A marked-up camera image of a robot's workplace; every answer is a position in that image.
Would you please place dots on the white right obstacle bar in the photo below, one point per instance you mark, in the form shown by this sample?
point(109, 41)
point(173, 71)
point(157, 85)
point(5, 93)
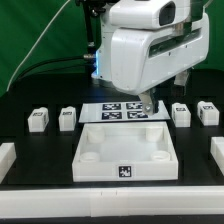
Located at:
point(217, 151)

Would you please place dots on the white left obstacle bar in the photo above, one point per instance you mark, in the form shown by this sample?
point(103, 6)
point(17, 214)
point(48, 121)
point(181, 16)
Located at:
point(7, 158)

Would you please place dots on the white marker sheet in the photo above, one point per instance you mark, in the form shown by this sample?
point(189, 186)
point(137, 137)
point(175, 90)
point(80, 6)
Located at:
point(119, 111)

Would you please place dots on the white obstacle bar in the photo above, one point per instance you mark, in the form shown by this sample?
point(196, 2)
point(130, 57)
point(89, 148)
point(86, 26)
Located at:
point(217, 151)
point(100, 202)
point(7, 158)

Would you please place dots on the white square tabletop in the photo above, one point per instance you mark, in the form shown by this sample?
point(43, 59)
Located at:
point(136, 151)

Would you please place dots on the white front obstacle bar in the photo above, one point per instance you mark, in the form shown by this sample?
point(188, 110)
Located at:
point(100, 202)

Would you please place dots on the green backdrop curtain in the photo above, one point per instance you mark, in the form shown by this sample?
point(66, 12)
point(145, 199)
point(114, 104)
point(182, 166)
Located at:
point(35, 30)

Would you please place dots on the black vertical pole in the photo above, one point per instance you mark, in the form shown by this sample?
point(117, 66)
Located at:
point(90, 39)

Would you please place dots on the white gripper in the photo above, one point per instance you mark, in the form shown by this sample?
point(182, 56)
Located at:
point(142, 59)

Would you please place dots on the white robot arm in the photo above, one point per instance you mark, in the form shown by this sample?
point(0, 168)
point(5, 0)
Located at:
point(149, 15)

